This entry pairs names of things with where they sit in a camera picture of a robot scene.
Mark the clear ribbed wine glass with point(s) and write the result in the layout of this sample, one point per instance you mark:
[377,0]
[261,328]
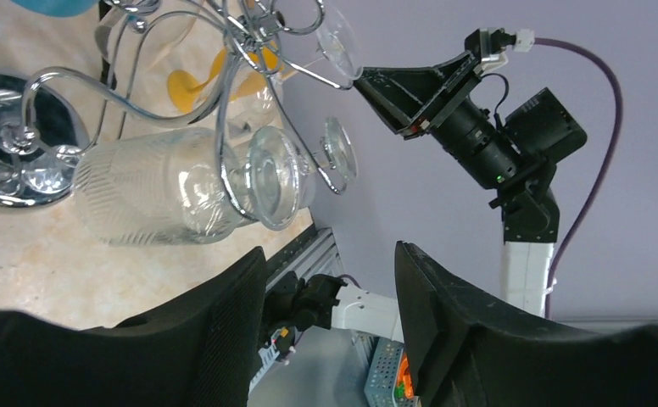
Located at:
[182,188]

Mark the yellow plastic wine glass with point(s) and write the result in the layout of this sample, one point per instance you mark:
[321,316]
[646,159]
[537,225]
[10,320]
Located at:
[249,87]

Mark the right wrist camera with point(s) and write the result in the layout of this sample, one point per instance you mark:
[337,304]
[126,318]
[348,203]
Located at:
[489,44]

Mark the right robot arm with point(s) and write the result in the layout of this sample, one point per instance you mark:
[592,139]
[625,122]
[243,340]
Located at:
[516,157]

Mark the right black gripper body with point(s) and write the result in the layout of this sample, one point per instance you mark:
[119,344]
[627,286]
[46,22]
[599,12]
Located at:
[436,91]

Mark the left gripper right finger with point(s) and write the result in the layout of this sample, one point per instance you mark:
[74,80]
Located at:
[465,347]

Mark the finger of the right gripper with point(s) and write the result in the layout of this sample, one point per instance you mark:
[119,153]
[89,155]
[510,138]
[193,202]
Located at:
[380,89]

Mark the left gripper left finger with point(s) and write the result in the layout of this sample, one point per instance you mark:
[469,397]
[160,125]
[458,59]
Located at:
[197,349]

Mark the chrome wine glass rack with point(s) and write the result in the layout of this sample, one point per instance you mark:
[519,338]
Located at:
[29,41]

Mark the blue plastic wine glass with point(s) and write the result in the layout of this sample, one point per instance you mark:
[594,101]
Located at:
[57,8]

